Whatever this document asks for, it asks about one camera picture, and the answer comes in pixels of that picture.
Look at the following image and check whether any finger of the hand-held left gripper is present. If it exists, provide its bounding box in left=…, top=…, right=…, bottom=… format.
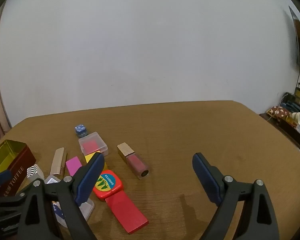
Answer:
left=0, top=170, right=13, bottom=188

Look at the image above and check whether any pink lip gloss gold cap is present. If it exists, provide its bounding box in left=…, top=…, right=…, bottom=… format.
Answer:
left=117, top=142, right=150, bottom=180

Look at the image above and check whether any dark wooden cabinet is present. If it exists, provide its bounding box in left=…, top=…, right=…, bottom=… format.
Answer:
left=259, top=114, right=300, bottom=161

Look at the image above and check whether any red tape measure green label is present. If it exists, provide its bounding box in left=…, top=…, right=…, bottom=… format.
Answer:
left=92, top=169, right=124, bottom=201

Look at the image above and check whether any red wooden block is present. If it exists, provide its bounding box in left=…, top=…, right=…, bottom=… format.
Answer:
left=105, top=191, right=149, bottom=235

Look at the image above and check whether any floral cushion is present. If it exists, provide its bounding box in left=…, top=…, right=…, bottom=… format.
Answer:
left=267, top=106, right=294, bottom=119

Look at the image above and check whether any clear box with pink pad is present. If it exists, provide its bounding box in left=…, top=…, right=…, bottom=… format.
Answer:
left=78, top=132, right=109, bottom=157

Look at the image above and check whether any dark blue cloth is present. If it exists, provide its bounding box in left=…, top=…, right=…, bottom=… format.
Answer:
left=282, top=100, right=300, bottom=115

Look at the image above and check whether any white and blue card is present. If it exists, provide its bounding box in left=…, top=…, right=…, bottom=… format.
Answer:
left=52, top=201, right=68, bottom=228

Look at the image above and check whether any red tin box gold interior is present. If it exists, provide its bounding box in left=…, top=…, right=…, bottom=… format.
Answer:
left=0, top=140, right=37, bottom=198

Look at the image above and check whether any yellow block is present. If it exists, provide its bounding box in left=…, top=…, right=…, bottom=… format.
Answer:
left=84, top=152, right=108, bottom=172

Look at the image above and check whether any clear plastic box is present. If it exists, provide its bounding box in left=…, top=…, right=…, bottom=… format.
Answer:
left=44, top=175, right=95, bottom=222

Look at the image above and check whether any pink block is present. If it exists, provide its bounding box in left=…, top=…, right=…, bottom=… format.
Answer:
left=66, top=156, right=83, bottom=177

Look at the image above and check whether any gold lipstick tube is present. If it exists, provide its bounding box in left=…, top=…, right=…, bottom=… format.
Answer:
left=49, top=147, right=65, bottom=176

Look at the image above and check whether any silver zigzag lipstick case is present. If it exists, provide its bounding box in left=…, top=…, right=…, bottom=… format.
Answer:
left=27, top=164, right=45, bottom=181

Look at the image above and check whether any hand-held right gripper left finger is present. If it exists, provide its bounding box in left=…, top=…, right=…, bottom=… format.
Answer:
left=15, top=152, right=105, bottom=240

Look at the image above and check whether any small blue cube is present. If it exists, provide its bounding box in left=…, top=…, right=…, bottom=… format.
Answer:
left=75, top=124, right=88, bottom=138

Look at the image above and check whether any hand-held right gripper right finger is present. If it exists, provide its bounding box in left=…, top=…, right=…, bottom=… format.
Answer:
left=192, top=152, right=280, bottom=240

